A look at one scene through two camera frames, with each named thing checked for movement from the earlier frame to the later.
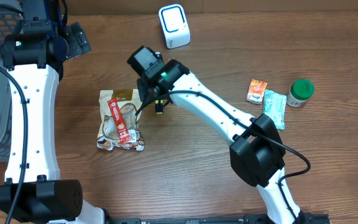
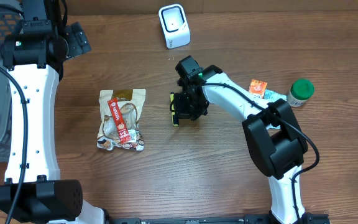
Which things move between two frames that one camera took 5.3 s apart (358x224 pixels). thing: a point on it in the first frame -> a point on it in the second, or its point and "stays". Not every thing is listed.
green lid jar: x=300 y=91 stays
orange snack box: x=255 y=93 stays
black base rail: x=252 y=218 stays
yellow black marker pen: x=159 y=106 -> x=172 y=111
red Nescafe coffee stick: x=120 y=126 stays
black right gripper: x=147 y=96 -> x=182 y=111
